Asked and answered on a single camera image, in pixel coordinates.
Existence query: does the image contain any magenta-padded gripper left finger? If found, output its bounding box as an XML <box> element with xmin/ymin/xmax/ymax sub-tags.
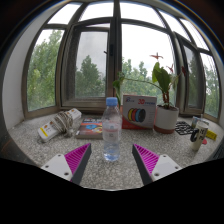
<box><xmin>40</xmin><ymin>143</ymin><xmax>92</xmax><ymax>186</ymax></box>

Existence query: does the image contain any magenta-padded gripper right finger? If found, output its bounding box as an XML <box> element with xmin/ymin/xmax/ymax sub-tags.
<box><xmin>131</xmin><ymin>143</ymin><xmax>183</xmax><ymax>187</ymax></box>

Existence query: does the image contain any clear blue-capped water bottle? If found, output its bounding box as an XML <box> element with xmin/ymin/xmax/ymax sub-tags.
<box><xmin>101</xmin><ymin>96</ymin><xmax>123</xmax><ymax>163</ymax></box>

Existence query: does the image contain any potted plant in white pot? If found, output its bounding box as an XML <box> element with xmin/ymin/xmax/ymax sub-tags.
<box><xmin>112</xmin><ymin>52</ymin><xmax>188</xmax><ymax>135</ymax></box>

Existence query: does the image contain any flat colourful printed book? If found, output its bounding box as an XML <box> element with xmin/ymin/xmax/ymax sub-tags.
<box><xmin>75</xmin><ymin>117</ymin><xmax>104</xmax><ymax>140</ymax></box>

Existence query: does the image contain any white mug with black print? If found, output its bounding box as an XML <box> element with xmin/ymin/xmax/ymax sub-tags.
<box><xmin>189</xmin><ymin>119</ymin><xmax>210</xmax><ymax>152</ymax></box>

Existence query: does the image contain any small colourful printed box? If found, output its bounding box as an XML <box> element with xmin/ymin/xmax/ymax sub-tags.
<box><xmin>190</xmin><ymin>115</ymin><xmax>203</xmax><ymax>130</ymax></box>

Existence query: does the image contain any flat yellow item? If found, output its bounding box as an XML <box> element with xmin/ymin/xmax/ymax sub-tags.
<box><xmin>204</xmin><ymin>129</ymin><xmax>218</xmax><ymax>141</ymax></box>

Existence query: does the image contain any white red filament box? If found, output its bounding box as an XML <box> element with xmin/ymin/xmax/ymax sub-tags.
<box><xmin>121</xmin><ymin>94</ymin><xmax>158</xmax><ymax>130</ymax></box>

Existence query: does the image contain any dark framed bay window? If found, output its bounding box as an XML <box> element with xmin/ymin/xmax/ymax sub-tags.
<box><xmin>21</xmin><ymin>1</ymin><xmax>221</xmax><ymax>123</ymax></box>

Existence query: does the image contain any coiled white power cable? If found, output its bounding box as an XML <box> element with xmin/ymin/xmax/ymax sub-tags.
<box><xmin>53</xmin><ymin>111</ymin><xmax>75</xmax><ymax>138</ymax></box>

